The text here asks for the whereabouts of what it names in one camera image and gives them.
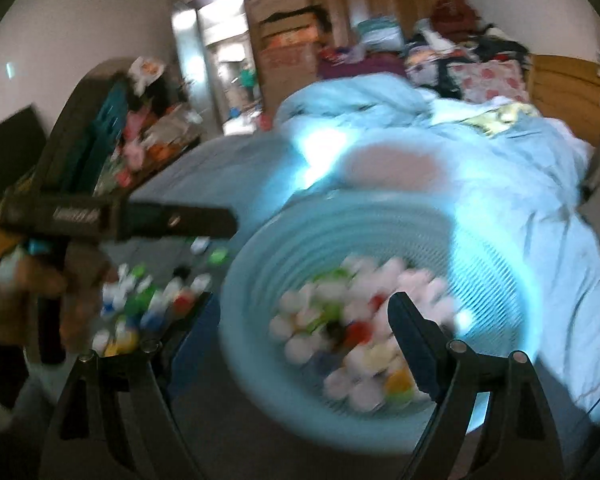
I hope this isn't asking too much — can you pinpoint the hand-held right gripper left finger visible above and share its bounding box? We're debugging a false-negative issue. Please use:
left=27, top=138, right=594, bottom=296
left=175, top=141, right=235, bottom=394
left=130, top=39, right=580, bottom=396
left=39, top=290, right=221, bottom=480

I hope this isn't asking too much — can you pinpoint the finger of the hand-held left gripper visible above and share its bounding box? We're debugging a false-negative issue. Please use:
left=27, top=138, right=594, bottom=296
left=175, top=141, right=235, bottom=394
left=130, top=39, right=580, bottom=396
left=122, top=202, right=239, bottom=241

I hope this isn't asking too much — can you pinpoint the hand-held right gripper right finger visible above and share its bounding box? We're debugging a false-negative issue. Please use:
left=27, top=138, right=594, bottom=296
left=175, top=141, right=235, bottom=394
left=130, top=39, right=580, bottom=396
left=387, top=291, right=566, bottom=480

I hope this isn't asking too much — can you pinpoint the pile of colourful bottle caps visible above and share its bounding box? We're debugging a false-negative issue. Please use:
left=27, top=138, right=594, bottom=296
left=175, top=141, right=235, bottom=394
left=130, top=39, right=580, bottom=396
left=91, top=260, right=213, bottom=356

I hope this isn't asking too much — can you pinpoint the heap of collected bottle caps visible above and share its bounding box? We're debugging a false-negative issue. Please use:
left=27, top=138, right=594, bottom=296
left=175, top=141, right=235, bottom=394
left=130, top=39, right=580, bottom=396
left=269, top=255, right=473, bottom=413

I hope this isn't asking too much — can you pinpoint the light blue plastic basket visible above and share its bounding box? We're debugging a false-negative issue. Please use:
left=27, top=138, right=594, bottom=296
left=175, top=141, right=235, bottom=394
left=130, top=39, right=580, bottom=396
left=219, top=191, right=541, bottom=456

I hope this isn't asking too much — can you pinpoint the person's left hand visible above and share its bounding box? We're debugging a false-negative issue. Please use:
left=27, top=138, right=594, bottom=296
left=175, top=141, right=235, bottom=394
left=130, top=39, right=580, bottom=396
left=0, top=247, right=117, bottom=346

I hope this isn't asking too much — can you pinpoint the black television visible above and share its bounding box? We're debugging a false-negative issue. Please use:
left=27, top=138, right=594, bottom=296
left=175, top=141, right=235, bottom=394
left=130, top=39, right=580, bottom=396
left=0, top=105, right=48, bottom=211

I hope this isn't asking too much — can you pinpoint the pile of bags and clutter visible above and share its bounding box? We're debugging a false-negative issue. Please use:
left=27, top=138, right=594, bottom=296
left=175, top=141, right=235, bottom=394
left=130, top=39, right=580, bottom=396
left=115, top=80, right=206, bottom=181

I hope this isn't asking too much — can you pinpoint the white printed plastic bag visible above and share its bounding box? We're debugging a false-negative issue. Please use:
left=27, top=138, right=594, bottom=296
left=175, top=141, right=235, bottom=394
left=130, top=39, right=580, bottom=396
left=129, top=56, right=167, bottom=86

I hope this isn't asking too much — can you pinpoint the metal door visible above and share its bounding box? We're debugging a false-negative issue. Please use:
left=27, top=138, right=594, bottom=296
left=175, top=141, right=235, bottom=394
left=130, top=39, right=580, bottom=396
left=169, top=0, right=221, bottom=136

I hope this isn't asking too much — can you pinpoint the large cardboard box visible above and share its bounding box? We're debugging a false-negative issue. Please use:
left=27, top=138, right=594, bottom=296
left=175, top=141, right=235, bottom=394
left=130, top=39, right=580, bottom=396
left=252, top=42, right=321, bottom=111

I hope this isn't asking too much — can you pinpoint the light blue duvet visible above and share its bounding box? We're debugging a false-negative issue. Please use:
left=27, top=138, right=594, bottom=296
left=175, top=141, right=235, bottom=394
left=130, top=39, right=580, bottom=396
left=275, top=74, right=600, bottom=441

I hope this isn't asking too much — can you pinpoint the printed cardboard box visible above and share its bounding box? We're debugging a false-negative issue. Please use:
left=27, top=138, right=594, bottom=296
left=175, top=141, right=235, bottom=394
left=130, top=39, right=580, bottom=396
left=257, top=7, right=318, bottom=51

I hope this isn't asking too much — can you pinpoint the maroon cloth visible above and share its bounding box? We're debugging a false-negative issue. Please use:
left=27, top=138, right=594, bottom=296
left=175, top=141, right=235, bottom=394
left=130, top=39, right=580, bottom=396
left=317, top=55, right=411, bottom=81

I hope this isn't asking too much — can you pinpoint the yellow patterned cloth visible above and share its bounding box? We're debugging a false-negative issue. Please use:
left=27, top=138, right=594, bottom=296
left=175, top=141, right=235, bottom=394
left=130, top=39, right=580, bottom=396
left=462, top=105, right=538, bottom=136

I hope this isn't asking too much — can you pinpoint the clear bag of bedding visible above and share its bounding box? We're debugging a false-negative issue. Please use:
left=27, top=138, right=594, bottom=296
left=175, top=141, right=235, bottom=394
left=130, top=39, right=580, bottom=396
left=355, top=17, right=406, bottom=48

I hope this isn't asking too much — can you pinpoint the red floral pillow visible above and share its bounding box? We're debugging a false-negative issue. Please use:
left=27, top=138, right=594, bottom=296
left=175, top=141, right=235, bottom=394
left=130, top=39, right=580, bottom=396
left=462, top=60, right=528, bottom=103

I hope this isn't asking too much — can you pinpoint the wooden headboard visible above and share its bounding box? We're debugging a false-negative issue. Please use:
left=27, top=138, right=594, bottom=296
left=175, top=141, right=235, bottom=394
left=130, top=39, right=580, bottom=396
left=527, top=52, right=600, bottom=148

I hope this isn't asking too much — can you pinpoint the pile of clothes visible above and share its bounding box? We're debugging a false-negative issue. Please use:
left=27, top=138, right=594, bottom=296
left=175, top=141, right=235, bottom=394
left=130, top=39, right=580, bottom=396
left=405, top=0, right=531, bottom=98

